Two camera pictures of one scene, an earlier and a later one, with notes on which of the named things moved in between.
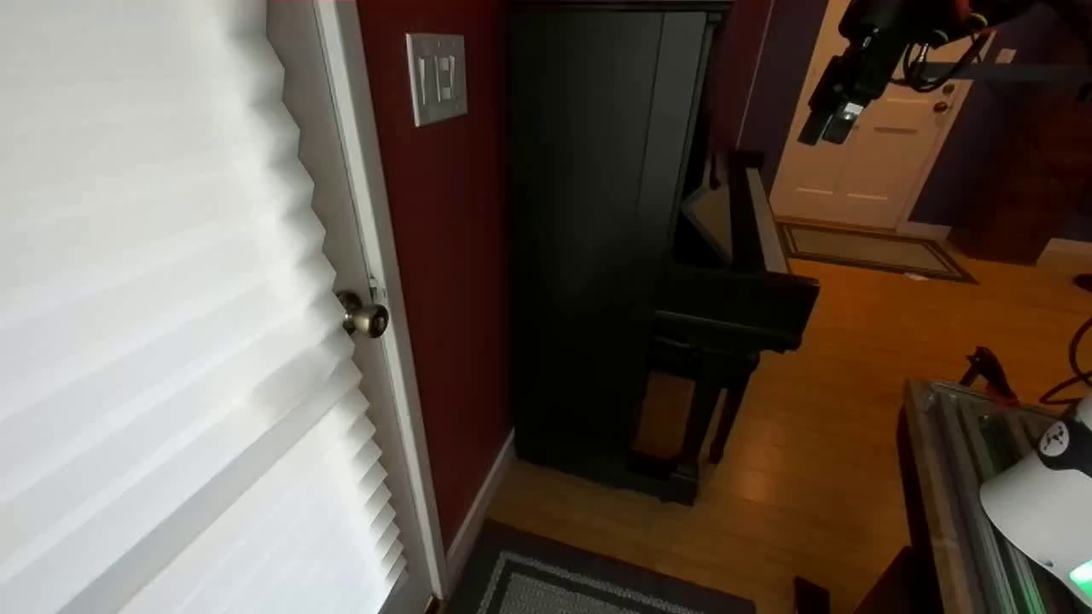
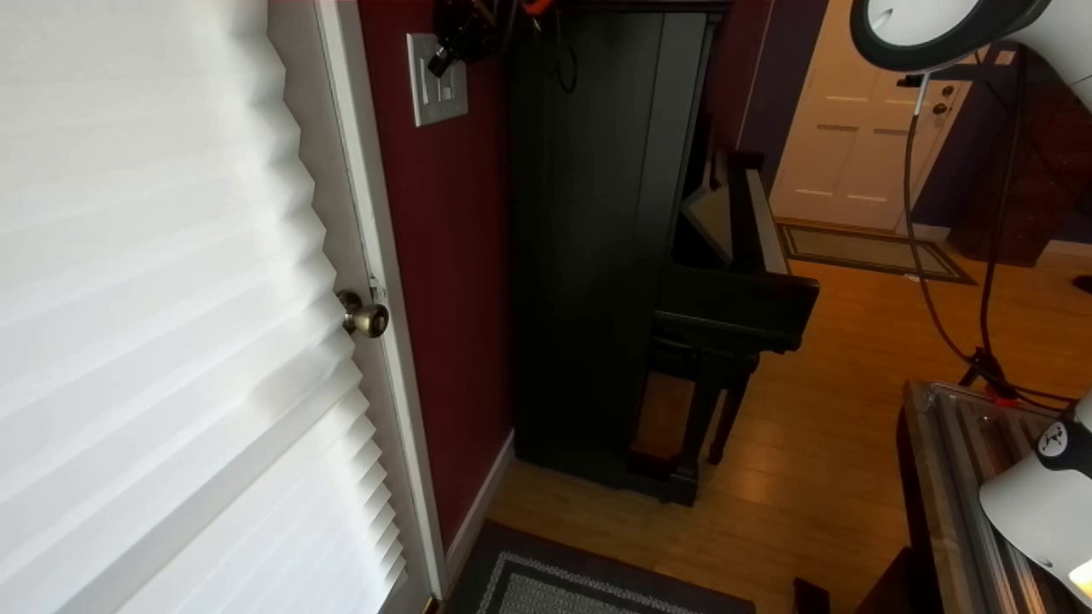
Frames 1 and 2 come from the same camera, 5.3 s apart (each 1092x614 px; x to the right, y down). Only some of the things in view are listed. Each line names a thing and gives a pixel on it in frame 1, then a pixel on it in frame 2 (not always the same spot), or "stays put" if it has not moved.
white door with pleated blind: x=184 y=428 stays put
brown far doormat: x=903 y=254 stays put
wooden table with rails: x=961 y=445 stays put
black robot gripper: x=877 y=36 to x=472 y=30
